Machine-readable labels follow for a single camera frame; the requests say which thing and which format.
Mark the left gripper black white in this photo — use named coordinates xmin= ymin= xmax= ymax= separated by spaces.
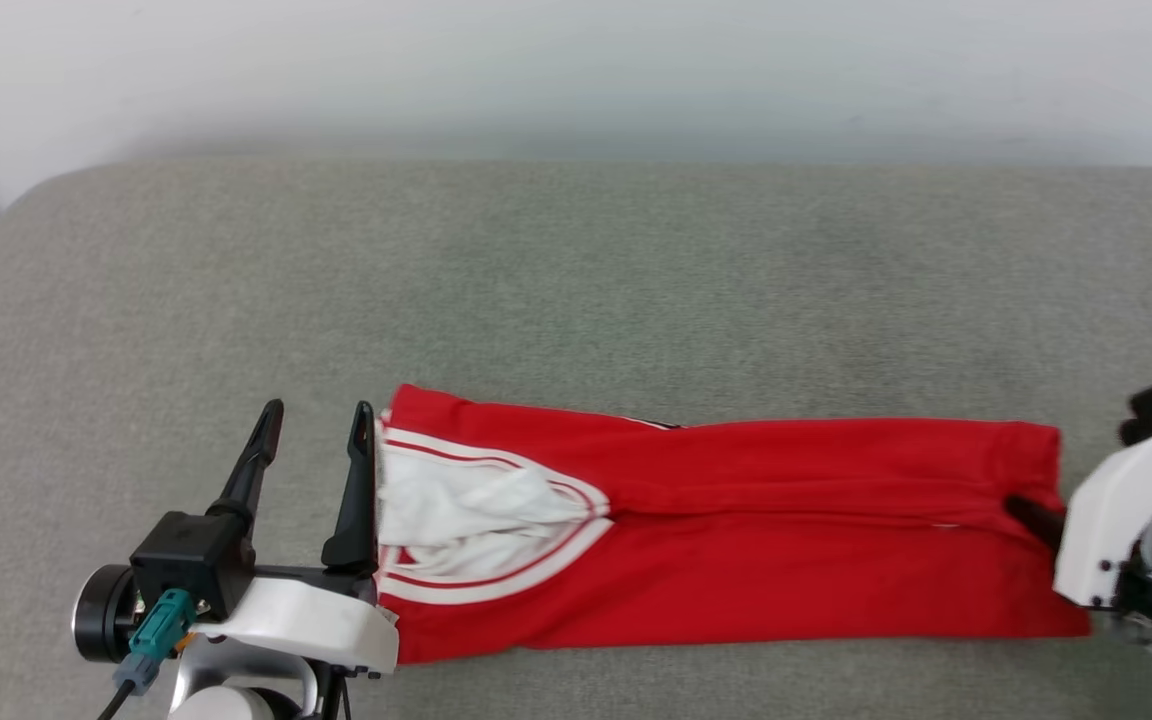
xmin=73 ymin=400 xmax=379 ymax=720

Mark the red and white sports garment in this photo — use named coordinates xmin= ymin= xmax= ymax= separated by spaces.
xmin=374 ymin=384 xmax=1093 ymax=666

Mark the grey fabric sofa cushion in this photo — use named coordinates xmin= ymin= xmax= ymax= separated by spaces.
xmin=0 ymin=160 xmax=1152 ymax=720

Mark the left camera cable teal plug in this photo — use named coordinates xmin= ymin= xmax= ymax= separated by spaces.
xmin=96 ymin=588 xmax=197 ymax=720

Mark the left gripper thin black cable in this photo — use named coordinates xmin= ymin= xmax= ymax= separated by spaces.
xmin=314 ymin=668 xmax=353 ymax=720

